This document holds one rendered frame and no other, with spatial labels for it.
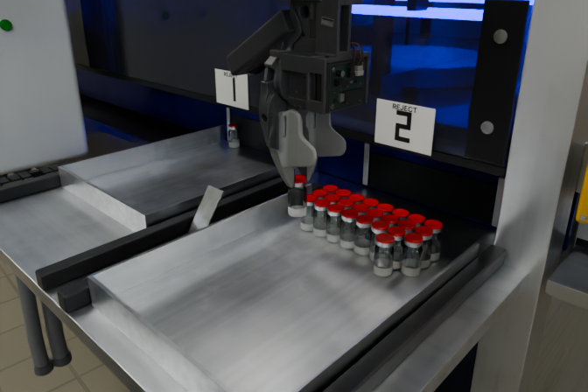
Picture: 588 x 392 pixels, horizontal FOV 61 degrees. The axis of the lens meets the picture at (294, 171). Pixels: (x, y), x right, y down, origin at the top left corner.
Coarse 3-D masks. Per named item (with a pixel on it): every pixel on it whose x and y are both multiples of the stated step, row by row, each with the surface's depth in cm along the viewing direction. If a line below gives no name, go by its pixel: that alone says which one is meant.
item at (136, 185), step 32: (96, 160) 85; (128, 160) 89; (160, 160) 93; (192, 160) 93; (224, 160) 93; (256, 160) 93; (96, 192) 73; (128, 192) 79; (160, 192) 79; (192, 192) 79; (224, 192) 73; (128, 224) 68
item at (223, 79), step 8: (216, 72) 88; (224, 72) 86; (216, 80) 88; (224, 80) 87; (232, 80) 85; (240, 80) 84; (216, 88) 89; (224, 88) 87; (232, 88) 86; (240, 88) 84; (216, 96) 89; (224, 96) 88; (232, 96) 86; (240, 96) 85; (232, 104) 87; (240, 104) 85
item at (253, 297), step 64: (192, 256) 60; (256, 256) 61; (320, 256) 61; (128, 320) 46; (192, 320) 49; (256, 320) 49; (320, 320) 49; (384, 320) 44; (192, 384) 40; (256, 384) 42; (320, 384) 39
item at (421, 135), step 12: (384, 108) 66; (396, 108) 64; (408, 108) 63; (420, 108) 62; (432, 108) 61; (384, 120) 66; (396, 120) 65; (420, 120) 62; (432, 120) 61; (384, 132) 66; (408, 132) 64; (420, 132) 63; (432, 132) 62; (396, 144) 66; (408, 144) 64; (420, 144) 63
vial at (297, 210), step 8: (296, 184) 56; (304, 184) 57; (288, 192) 57; (296, 192) 57; (304, 192) 57; (288, 200) 58; (296, 200) 57; (304, 200) 57; (288, 208) 58; (296, 208) 57; (304, 208) 58; (296, 216) 58
